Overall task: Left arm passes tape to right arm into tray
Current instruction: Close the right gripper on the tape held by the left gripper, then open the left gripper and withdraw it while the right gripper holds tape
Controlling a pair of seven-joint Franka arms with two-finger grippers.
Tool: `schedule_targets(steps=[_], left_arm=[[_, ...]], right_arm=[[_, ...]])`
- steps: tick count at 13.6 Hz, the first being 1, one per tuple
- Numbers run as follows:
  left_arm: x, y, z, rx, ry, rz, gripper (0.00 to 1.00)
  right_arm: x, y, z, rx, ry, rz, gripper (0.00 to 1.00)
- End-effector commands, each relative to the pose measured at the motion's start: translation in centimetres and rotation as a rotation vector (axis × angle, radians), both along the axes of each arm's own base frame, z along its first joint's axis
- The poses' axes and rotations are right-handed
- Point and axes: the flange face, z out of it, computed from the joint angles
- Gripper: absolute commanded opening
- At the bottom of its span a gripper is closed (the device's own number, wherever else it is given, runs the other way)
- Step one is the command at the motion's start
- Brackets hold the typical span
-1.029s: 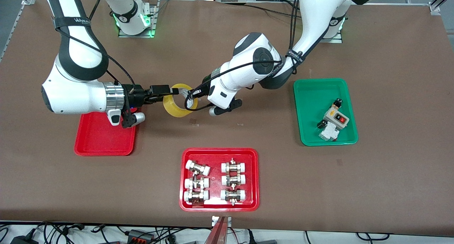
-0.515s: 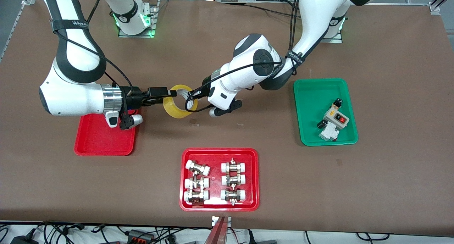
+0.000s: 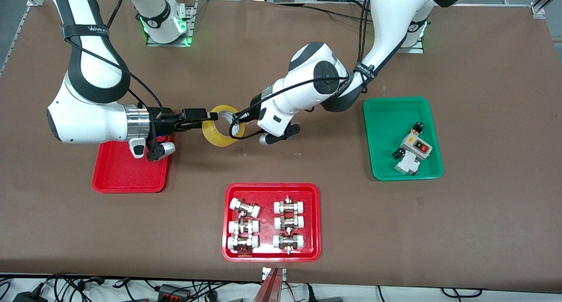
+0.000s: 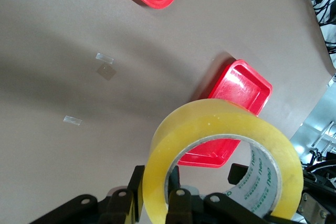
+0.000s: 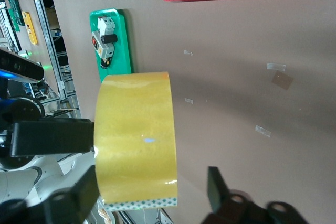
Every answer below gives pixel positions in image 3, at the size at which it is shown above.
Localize yellow clear tape roll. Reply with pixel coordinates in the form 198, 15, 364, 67
202, 104, 247, 148

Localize empty red plastic tray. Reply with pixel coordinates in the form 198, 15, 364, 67
91, 135, 173, 193

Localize red tray holding fittings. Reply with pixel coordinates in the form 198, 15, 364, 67
222, 183, 321, 262

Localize green plastic tray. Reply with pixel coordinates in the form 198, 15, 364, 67
363, 97, 444, 181

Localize metal pipe fitting white caps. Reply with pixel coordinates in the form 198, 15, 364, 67
228, 219, 260, 235
227, 235, 260, 253
230, 198, 261, 218
273, 196, 306, 215
272, 233, 305, 255
274, 215, 305, 231

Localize white circuit breaker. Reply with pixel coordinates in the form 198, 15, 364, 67
394, 154, 420, 176

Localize black box orange connectors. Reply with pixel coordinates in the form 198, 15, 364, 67
157, 284, 192, 302

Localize red metal bar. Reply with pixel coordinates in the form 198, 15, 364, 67
252, 268, 282, 302

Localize black power adapter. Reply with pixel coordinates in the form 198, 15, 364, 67
13, 291, 47, 302

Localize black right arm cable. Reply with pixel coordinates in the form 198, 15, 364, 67
61, 0, 165, 116

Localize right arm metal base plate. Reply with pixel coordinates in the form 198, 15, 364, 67
146, 0, 195, 47

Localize thin black table cable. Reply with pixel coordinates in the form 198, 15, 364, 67
303, 4, 366, 22

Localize small silver bracket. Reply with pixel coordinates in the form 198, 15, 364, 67
262, 267, 287, 281

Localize grey switch box red button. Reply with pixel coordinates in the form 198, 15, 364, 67
400, 132, 433, 161

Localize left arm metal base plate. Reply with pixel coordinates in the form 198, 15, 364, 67
397, 30, 425, 54

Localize black looped floor cable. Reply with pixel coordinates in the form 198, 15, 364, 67
441, 287, 483, 299

